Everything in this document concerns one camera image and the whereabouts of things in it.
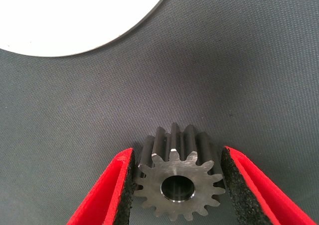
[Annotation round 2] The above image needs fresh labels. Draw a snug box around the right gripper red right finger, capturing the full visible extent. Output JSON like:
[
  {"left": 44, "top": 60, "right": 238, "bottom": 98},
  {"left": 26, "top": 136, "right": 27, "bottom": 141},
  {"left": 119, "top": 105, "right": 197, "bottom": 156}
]
[{"left": 220, "top": 145, "right": 317, "bottom": 225}]

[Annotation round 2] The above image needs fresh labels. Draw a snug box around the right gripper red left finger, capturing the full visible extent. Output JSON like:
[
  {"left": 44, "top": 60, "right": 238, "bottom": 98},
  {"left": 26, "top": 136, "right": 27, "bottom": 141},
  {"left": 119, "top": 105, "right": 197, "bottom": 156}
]
[{"left": 66, "top": 147, "right": 137, "bottom": 225}]

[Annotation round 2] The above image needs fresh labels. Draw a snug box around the round metal carrier plate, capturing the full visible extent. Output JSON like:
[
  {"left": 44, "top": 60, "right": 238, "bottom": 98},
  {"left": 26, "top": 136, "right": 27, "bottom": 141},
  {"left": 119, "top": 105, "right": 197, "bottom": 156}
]
[{"left": 0, "top": 0, "right": 173, "bottom": 58}]

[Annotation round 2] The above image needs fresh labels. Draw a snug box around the dark table cloth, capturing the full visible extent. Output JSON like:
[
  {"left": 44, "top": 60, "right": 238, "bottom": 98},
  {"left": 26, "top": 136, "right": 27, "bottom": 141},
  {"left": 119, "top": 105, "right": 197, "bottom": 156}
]
[{"left": 0, "top": 0, "right": 319, "bottom": 225}]

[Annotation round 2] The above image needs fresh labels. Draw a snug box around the small steel planetary gear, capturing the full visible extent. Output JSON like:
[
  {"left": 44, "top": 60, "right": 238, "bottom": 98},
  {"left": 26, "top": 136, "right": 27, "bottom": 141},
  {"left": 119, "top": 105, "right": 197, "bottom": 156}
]
[{"left": 133, "top": 122, "right": 226, "bottom": 222}]

